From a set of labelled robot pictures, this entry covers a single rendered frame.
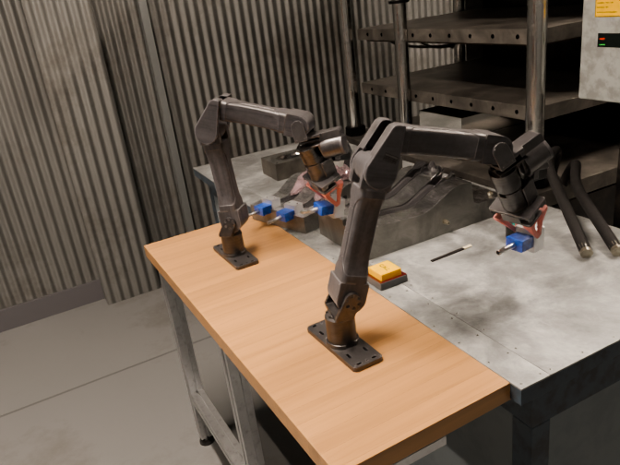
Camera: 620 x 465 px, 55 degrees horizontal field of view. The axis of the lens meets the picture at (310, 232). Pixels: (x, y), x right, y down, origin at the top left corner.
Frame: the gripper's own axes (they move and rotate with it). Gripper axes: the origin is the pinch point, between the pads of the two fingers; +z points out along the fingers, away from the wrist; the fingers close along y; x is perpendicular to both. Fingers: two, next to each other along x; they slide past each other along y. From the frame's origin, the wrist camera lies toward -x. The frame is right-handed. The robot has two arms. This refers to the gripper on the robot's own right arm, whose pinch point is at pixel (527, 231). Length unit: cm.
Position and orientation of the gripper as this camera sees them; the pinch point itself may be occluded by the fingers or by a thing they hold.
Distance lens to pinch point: 140.8
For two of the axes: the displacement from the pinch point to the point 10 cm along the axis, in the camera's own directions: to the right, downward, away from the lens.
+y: -6.0, -2.4, 7.6
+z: 4.8, 6.5, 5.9
